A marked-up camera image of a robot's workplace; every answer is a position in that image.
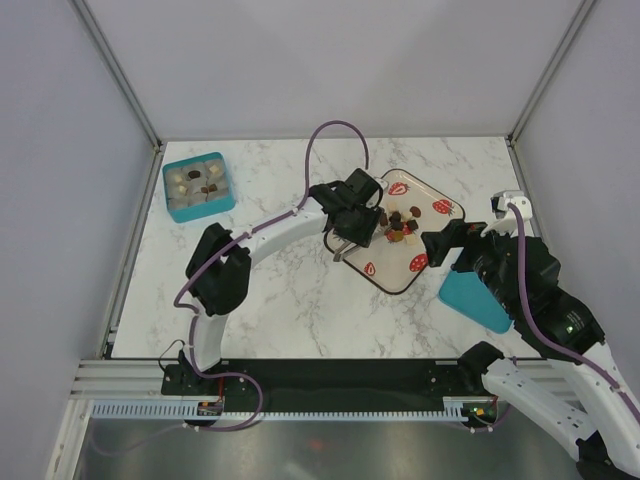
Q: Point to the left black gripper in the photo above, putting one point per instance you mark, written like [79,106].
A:
[362,237]

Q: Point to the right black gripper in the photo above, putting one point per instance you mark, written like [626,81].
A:
[458,232]

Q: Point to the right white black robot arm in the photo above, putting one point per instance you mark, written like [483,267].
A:
[601,435]

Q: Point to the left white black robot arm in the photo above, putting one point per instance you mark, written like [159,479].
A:
[218,273]

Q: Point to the teal chocolate box tray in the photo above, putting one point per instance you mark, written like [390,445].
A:
[191,199]

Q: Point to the strawberry pattern square plate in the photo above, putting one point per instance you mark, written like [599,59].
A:
[393,267]

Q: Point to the teal box lid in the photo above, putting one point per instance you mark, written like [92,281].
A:
[467,295]

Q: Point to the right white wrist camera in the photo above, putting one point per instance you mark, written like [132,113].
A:
[508,206]

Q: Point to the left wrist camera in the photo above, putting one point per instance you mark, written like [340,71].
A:
[382,183]

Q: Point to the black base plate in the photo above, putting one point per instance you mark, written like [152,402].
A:
[361,385]

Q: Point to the slotted grey cable duct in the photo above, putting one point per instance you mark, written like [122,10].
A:
[192,410]

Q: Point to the aluminium frame rail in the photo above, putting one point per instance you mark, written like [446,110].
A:
[117,379]

